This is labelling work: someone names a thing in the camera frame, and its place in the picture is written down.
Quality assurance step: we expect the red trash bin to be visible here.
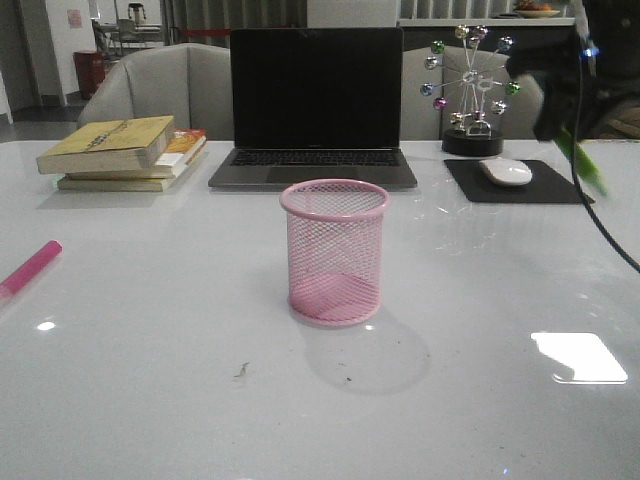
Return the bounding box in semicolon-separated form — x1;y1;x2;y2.
73;50;105;100

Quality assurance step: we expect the pink mesh pen holder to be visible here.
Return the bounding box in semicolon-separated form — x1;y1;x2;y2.
280;179;390;326

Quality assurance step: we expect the pink highlighter pen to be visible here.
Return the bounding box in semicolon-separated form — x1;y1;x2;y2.
1;240;63;304

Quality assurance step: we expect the grey right armchair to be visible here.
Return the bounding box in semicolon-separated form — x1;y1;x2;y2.
400;46;543;140

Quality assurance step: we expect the grey left armchair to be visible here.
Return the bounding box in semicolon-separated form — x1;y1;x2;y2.
77;43;234;140

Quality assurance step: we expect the green highlighter pen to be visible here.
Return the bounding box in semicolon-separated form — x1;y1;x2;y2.
554;127;607;196

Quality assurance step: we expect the black mouse pad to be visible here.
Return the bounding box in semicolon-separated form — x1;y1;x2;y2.
444;159;581;205

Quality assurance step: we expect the dark grey laptop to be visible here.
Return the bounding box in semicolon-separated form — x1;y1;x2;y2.
208;27;417;189

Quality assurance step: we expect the ferris wheel desk ornament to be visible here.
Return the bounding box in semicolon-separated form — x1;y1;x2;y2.
420;24;521;157

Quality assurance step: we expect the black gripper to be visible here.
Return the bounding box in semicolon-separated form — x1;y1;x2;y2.
506;1;639;141

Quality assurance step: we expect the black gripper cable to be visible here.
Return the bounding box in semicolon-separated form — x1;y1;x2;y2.
572;29;640;274

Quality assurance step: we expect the white computer mouse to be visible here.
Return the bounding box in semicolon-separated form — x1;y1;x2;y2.
479;158;533;187

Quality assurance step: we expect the pale bottom book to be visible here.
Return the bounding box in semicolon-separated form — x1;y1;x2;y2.
57;152;201;192

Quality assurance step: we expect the yellow top book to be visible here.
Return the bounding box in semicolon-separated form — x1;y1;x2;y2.
36;115;175;174

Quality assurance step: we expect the fruit bowl on counter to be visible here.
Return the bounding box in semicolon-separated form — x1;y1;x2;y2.
513;0;560;19

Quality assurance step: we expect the grey armchair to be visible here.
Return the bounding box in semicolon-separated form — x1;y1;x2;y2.
400;46;543;140
77;43;234;140

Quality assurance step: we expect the orange white middle book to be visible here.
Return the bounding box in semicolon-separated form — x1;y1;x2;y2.
68;129;207;180

